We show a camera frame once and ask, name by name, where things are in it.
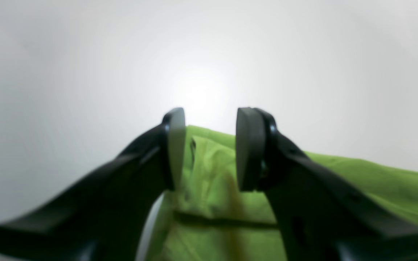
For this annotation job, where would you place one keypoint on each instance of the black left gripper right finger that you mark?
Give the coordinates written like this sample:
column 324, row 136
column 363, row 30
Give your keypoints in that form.
column 321, row 216

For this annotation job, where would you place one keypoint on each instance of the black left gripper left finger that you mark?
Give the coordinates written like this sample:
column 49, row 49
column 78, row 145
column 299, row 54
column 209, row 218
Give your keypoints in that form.
column 101, row 217

